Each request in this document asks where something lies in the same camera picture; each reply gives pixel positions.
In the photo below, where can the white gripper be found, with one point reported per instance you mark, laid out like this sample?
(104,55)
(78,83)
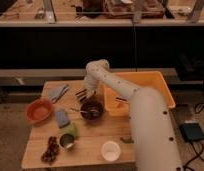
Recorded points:
(90,83)

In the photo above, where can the orange plastic bin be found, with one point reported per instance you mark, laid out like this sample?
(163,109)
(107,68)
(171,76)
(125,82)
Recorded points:
(153,79)

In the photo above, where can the green sponge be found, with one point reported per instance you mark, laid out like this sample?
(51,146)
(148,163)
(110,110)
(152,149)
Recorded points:
(70,129)

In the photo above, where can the dark grape bunch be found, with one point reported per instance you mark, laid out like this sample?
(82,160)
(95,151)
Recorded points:
(49,156)

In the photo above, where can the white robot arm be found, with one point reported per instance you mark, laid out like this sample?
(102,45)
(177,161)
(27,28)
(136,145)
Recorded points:
(155,146)

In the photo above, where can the black foot pedal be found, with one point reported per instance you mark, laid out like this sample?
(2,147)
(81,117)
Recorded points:
(191,132)

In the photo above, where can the wooden handled brush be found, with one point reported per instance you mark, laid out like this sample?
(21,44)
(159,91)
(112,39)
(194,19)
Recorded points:
(122,100)

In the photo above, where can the small metal cup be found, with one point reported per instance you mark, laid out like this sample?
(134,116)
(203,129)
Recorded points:
(67,141)

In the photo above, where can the orange red bowl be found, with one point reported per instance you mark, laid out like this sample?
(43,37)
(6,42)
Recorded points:
(38,110)

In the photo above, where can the dark brown bowl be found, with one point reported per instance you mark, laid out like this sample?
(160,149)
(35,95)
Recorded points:
(91,110)

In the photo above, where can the metal spoon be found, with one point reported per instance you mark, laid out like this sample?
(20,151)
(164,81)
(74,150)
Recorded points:
(78,111)

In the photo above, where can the white paper cup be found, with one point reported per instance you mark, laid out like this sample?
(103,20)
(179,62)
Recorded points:
(110,151)

